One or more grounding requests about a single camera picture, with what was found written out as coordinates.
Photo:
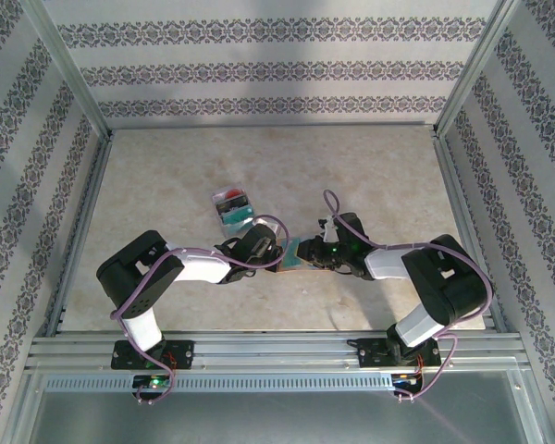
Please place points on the brown leather wallet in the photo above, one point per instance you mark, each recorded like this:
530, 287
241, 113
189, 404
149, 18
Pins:
305, 270

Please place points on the red and white card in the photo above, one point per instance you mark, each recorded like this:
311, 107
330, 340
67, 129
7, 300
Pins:
233, 192

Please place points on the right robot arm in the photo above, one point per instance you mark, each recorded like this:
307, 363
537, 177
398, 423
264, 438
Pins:
444, 287

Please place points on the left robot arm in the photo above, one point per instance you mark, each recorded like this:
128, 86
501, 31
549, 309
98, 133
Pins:
134, 273

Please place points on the clear acrylic card box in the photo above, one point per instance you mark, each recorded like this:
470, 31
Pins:
229, 232

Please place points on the black card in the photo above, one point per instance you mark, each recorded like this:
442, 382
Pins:
230, 203

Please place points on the white card with red circle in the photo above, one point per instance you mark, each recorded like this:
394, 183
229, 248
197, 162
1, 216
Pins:
218, 198

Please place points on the small controller board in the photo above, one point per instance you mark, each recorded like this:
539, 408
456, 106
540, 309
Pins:
155, 383
404, 380

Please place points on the grey sheet metal shelf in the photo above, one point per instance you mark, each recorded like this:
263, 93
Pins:
277, 421

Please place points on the aluminium mounting rail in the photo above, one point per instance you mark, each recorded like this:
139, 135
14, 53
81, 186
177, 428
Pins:
277, 353

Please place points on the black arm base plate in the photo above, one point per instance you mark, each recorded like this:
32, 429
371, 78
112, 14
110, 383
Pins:
370, 356
185, 353

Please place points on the aluminium side rail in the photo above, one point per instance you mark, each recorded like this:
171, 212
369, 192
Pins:
82, 231
467, 231

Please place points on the aluminium back rail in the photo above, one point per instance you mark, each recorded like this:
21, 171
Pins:
277, 126

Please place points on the aluminium frame post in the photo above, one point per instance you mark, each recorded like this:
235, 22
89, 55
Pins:
72, 69
474, 69

